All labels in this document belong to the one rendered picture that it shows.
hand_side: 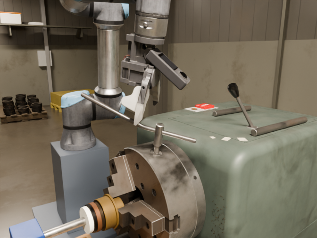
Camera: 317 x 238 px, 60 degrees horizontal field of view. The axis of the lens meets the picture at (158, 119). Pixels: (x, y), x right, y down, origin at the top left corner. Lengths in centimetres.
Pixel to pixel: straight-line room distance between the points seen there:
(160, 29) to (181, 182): 38
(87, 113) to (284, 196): 78
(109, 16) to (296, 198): 91
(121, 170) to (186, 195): 20
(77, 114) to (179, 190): 60
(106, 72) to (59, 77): 704
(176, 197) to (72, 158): 57
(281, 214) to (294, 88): 255
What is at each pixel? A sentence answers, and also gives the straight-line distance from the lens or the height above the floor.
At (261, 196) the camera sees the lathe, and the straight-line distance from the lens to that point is 86.
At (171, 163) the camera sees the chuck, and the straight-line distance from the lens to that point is 74.
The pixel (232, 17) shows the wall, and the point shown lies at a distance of 407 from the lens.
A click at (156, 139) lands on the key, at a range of 73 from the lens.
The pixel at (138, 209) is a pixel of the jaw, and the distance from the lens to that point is 76.
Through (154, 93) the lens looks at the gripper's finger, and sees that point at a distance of 75.
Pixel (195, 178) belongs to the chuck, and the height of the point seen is 117.
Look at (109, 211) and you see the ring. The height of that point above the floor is 110.
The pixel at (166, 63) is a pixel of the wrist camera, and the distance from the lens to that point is 64.
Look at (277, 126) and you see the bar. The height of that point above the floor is 127.
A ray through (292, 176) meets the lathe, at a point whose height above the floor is 111.
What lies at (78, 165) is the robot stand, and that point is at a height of 105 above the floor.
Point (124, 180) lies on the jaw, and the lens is 80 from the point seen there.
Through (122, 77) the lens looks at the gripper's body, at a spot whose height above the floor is 144.
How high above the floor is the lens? 151
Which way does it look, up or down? 14 degrees down
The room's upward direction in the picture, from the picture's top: straight up
